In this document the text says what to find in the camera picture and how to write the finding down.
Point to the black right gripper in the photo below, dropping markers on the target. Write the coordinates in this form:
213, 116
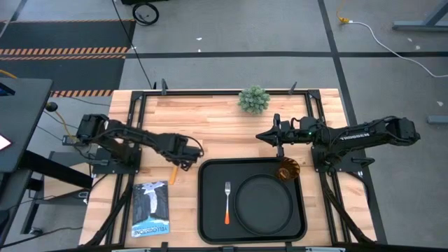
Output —
297, 134

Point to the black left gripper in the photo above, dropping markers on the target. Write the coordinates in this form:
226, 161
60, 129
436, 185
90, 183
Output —
178, 147

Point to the orange translucent cup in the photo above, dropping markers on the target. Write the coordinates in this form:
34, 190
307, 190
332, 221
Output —
288, 169

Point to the black round plate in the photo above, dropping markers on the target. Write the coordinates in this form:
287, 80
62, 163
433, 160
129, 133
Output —
262, 204

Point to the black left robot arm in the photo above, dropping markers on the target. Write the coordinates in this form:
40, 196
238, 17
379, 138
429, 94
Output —
133, 134

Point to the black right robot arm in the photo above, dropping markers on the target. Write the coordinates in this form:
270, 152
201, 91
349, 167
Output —
367, 134

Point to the black rectangular tray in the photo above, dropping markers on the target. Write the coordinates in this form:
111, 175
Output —
213, 203

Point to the green artificial succulent plant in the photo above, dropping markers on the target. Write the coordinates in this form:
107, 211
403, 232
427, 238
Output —
253, 99

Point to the Yellowstone waterfall postcard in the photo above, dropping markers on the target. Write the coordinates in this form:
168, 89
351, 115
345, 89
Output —
150, 210

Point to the black round plug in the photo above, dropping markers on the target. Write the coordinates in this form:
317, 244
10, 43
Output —
51, 106

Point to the black desk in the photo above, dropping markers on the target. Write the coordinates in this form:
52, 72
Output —
24, 119

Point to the grey table foot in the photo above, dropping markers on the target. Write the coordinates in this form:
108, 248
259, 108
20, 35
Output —
437, 120

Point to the black hazard-striped floor mat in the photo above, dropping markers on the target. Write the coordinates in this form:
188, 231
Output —
63, 35

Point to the blue device on desk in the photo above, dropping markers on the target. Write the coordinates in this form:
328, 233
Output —
5, 91

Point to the black aluminium table frame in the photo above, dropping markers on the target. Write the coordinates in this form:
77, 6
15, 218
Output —
224, 92

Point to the silver bracket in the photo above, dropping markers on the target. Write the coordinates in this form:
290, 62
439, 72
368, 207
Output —
131, 250
325, 249

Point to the black desk leg frame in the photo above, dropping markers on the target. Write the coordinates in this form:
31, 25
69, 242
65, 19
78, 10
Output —
59, 171

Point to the grey table leg frame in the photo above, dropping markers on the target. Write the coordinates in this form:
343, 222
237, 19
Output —
413, 25

